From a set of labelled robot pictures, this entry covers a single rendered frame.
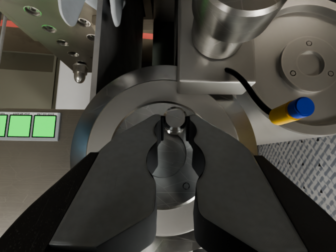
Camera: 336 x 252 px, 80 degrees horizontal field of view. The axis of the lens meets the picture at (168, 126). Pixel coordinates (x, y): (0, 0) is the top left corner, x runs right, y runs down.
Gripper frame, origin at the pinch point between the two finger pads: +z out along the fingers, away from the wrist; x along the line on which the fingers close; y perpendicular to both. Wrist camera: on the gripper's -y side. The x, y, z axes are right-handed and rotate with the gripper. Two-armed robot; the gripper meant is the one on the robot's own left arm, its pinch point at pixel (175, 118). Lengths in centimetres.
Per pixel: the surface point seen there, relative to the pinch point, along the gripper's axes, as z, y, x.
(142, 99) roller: 3.8, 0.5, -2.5
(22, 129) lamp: 30, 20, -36
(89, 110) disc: 4.1, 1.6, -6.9
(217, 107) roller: 3.5, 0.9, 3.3
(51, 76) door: 232, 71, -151
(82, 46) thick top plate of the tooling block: 33.4, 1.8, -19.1
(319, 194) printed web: 5.7, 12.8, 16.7
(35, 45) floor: 236, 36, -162
